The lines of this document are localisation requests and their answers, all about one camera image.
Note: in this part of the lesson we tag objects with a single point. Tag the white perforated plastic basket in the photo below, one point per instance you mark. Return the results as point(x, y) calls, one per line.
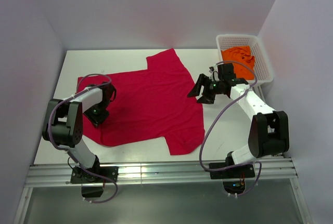
point(262, 68)

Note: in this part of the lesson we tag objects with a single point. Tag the red t shirt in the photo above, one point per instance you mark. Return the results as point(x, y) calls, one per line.
point(152, 103)

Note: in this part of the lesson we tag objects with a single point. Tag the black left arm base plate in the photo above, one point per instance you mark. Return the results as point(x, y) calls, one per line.
point(99, 175)

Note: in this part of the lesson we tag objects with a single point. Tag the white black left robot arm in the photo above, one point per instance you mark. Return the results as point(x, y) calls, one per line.
point(63, 126)

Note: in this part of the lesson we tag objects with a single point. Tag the orange t shirt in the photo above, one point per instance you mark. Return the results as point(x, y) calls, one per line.
point(244, 58)

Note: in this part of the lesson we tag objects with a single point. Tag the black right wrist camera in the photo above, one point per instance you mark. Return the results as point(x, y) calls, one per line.
point(222, 72)

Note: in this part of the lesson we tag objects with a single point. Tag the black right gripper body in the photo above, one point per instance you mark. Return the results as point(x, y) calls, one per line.
point(215, 87)

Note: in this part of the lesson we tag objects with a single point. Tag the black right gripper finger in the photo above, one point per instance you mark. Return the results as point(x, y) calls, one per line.
point(201, 82)
point(207, 97)

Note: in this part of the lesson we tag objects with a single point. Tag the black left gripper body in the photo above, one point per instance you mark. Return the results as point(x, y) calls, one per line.
point(96, 111)

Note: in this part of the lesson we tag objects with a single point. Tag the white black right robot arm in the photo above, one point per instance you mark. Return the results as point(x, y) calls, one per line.
point(269, 130)

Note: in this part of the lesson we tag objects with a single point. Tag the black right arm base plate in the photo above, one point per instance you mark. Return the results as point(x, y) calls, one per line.
point(244, 171)

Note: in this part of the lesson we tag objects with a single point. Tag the aluminium table edge rail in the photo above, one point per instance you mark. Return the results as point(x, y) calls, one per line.
point(59, 175)

